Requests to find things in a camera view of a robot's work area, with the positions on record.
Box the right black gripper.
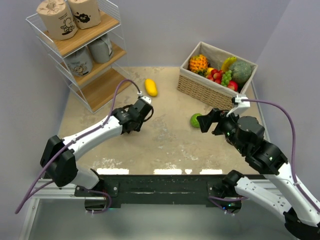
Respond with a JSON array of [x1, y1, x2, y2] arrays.
[[196, 106, 247, 153]]

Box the green bumpy citrus fruit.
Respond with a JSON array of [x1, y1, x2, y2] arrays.
[[190, 113, 202, 129]]

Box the dark grey towel roll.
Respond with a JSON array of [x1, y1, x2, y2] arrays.
[[88, 33, 114, 64]]

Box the grey paper towel roll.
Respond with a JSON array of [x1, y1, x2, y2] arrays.
[[65, 47, 93, 77]]

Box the brown roll with black print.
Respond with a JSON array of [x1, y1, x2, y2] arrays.
[[67, 0, 101, 29]]

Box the brown paper towel roll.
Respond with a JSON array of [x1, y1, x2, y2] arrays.
[[36, 0, 78, 41]]

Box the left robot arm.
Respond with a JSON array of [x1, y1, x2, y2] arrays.
[[40, 96, 154, 196]]

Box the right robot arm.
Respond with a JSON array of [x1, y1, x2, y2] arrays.
[[196, 108, 320, 240]]

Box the yellow mango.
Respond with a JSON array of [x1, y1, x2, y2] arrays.
[[144, 78, 158, 97]]

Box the woven fruit basket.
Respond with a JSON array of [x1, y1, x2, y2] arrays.
[[177, 41, 258, 110]]

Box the red apples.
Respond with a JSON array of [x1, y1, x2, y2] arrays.
[[205, 68, 238, 92]]

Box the green grapes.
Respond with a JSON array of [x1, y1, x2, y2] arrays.
[[221, 70, 232, 87]]

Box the pineapple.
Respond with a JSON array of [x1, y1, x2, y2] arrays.
[[188, 54, 208, 74]]

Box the green melon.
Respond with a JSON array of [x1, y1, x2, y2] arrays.
[[228, 60, 252, 85]]

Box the yellow banana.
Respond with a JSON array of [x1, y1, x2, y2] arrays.
[[221, 56, 237, 72]]

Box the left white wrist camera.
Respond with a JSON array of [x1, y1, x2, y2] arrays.
[[138, 93, 152, 105]]

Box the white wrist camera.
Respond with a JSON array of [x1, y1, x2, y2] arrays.
[[226, 94, 251, 117], [138, 93, 152, 105]]

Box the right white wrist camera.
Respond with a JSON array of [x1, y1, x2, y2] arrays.
[[226, 94, 251, 117]]

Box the white wire wooden shelf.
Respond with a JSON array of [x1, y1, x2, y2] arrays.
[[26, 0, 130, 113]]

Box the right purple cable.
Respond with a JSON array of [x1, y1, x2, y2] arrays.
[[241, 98, 320, 213]]

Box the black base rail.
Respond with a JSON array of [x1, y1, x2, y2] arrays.
[[74, 173, 276, 213]]

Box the aluminium frame rail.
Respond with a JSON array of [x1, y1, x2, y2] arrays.
[[30, 178, 76, 200]]

